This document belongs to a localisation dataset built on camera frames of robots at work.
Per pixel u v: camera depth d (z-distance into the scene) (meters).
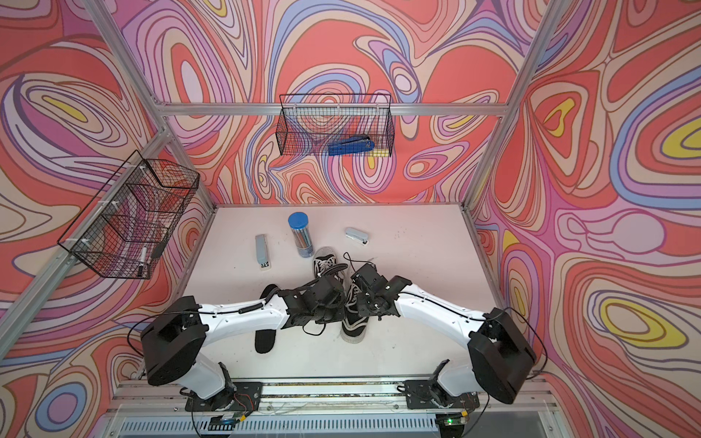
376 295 0.62
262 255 0.99
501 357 0.42
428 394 0.72
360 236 1.06
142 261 0.72
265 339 0.83
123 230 0.74
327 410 0.73
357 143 0.90
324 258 0.98
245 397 0.73
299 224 0.89
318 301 0.64
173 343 0.43
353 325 0.79
